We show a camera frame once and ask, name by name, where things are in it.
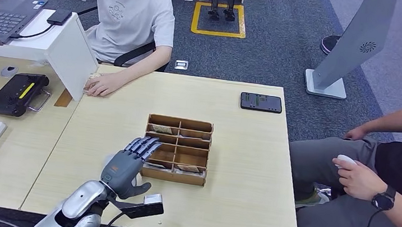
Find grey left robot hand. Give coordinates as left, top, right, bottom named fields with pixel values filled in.
left=98, top=132, right=165, bottom=204

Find person's left hand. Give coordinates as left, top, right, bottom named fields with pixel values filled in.
left=328, top=156, right=391, bottom=203
left=83, top=70, right=121, bottom=100

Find person's right hand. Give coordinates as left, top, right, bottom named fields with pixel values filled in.
left=344, top=124, right=371, bottom=142

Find person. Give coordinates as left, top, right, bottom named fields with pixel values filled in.
left=0, top=0, right=179, bottom=105
left=280, top=78, right=402, bottom=227

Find printed card in organizer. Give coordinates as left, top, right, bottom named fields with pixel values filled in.
left=148, top=123, right=174, bottom=136
left=176, top=164, right=201, bottom=174
left=142, top=161, right=169, bottom=171

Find stack of printed cards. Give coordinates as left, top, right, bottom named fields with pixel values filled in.
left=82, top=72, right=104, bottom=97

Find black wristwatch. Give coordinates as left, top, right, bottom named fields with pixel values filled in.
left=369, top=183, right=398, bottom=213

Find grey laptop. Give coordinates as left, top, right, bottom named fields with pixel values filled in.
left=0, top=0, right=48, bottom=50

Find brown flat rectangular patch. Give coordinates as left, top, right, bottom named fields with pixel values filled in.
left=54, top=87, right=74, bottom=109

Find white desk partition box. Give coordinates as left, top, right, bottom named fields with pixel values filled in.
left=0, top=3, right=104, bottom=104

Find black office chair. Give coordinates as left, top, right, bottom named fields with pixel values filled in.
left=72, top=4, right=175, bottom=73

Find teal green shoe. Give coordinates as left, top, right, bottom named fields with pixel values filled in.
left=295, top=185, right=333, bottom=213

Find wooden compartment organizer box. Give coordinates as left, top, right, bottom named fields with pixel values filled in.
left=137, top=113, right=215, bottom=187

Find black adapter box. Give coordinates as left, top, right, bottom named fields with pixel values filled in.
left=47, top=7, right=73, bottom=27

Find grey round puck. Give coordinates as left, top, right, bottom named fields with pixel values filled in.
left=0, top=65, right=19, bottom=79

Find black device with yellow stripe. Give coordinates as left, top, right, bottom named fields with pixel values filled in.
left=0, top=70, right=54, bottom=121

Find black round base pink rim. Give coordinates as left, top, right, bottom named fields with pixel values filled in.
left=319, top=34, right=343, bottom=57

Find grey kiosk stand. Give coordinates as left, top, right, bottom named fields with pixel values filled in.
left=302, top=0, right=398, bottom=105

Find black smartphone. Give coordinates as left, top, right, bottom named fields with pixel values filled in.
left=239, top=91, right=284, bottom=115

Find yellow floor tape square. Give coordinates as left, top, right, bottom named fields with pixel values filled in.
left=190, top=0, right=249, bottom=40

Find black humanoid robot legs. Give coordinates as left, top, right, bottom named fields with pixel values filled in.
left=207, top=0, right=238, bottom=24

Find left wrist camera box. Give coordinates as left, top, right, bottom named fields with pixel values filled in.
left=106, top=188, right=167, bottom=223

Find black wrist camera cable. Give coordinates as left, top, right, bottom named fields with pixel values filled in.
left=99, top=210, right=128, bottom=227

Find black adapter cable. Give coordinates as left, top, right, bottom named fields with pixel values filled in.
left=9, top=18, right=55, bottom=44

